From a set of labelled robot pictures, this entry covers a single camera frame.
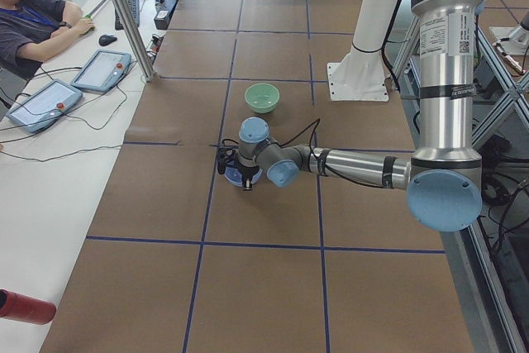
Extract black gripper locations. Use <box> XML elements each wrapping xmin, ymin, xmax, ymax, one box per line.
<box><xmin>236</xmin><ymin>163</ymin><xmax>260</xmax><ymax>192</ymax></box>

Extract blue bowl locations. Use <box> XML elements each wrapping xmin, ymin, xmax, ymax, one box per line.
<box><xmin>224</xmin><ymin>167</ymin><xmax>262</xmax><ymax>187</ymax></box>

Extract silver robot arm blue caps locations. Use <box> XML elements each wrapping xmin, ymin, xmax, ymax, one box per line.
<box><xmin>217</xmin><ymin>0</ymin><xmax>484</xmax><ymax>232</ymax></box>

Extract green bowl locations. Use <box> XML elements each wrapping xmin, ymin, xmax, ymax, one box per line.
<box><xmin>244</xmin><ymin>83</ymin><xmax>280</xmax><ymax>114</ymax></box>

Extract far teach pendant tablet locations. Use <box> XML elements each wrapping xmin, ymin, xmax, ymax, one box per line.
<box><xmin>71</xmin><ymin>49</ymin><xmax>131</xmax><ymax>93</ymax></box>

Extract teach pendant tablet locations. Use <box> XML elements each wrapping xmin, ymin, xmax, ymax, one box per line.
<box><xmin>7</xmin><ymin>79</ymin><xmax>83</xmax><ymax>133</ymax></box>
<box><xmin>71</xmin><ymin>49</ymin><xmax>131</xmax><ymax>93</ymax></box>

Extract white side table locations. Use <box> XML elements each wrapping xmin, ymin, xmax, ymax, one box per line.
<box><xmin>0</xmin><ymin>0</ymin><xmax>183</xmax><ymax>353</ymax></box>

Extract black computer mouse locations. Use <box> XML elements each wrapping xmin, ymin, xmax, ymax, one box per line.
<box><xmin>98</xmin><ymin>35</ymin><xmax>117</xmax><ymax>46</ymax></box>

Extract near teach pendant tablet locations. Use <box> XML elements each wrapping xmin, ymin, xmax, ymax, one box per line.
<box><xmin>7</xmin><ymin>79</ymin><xmax>83</xmax><ymax>133</ymax></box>

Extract black keyboard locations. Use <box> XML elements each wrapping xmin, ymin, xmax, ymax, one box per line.
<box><xmin>114</xmin><ymin>0</ymin><xmax>141</xmax><ymax>31</ymax></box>

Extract red cylinder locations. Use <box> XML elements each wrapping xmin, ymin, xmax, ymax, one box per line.
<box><xmin>1</xmin><ymin>289</ymin><xmax>56</xmax><ymax>325</ymax></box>

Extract seated person dark shirt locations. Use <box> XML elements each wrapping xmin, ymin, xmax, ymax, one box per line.
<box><xmin>1</xmin><ymin>0</ymin><xmax>94</xmax><ymax>80</ymax></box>

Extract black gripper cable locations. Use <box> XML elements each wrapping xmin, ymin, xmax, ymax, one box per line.
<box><xmin>216</xmin><ymin>117</ymin><xmax>398</xmax><ymax>188</ymax></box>

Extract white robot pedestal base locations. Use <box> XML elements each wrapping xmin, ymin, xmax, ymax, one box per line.
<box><xmin>327</xmin><ymin>0</ymin><xmax>398</xmax><ymax>102</ymax></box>

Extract aluminium frame post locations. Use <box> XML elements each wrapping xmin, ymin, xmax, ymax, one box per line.
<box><xmin>112</xmin><ymin>0</ymin><xmax>155</xmax><ymax>82</ymax></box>

